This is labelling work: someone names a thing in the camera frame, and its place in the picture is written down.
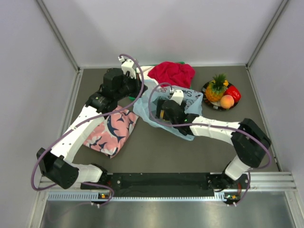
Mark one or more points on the red bell pepper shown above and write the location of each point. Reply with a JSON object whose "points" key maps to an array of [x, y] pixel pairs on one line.
{"points": [[234, 92]]}

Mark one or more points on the light blue cartoon plastic bag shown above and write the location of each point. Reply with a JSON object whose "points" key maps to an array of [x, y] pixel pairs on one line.
{"points": [[145, 106]]}

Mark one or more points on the white cloth in tray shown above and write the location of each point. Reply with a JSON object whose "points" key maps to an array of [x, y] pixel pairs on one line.
{"points": [[146, 70]]}

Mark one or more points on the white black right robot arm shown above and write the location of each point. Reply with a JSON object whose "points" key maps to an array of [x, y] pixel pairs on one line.
{"points": [[249, 141]]}

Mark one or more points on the plastic pineapple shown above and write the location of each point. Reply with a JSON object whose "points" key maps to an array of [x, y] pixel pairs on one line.
{"points": [[216, 88]]}

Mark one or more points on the slotted cable duct rail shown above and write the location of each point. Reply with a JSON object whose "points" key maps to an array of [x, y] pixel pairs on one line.
{"points": [[97, 196]]}

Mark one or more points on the pink patterned cloth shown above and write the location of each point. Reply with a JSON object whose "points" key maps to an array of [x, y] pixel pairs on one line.
{"points": [[112, 133]]}

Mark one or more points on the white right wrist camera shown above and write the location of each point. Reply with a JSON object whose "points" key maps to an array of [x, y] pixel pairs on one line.
{"points": [[176, 95]]}

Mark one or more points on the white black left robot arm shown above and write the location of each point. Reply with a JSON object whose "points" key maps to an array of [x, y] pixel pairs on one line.
{"points": [[56, 162]]}

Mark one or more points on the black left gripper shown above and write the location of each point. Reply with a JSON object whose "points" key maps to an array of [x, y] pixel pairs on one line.
{"points": [[137, 84]]}

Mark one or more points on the black patterned plate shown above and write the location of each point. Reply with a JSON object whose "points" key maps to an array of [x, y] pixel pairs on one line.
{"points": [[214, 105]]}

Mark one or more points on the orange peach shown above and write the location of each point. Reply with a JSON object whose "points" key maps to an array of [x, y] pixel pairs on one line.
{"points": [[227, 101]]}

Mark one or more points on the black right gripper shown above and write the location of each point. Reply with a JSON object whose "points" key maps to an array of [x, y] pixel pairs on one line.
{"points": [[160, 102]]}

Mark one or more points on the red crumpled cloth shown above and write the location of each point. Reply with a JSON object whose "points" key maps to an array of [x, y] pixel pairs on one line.
{"points": [[178, 74]]}

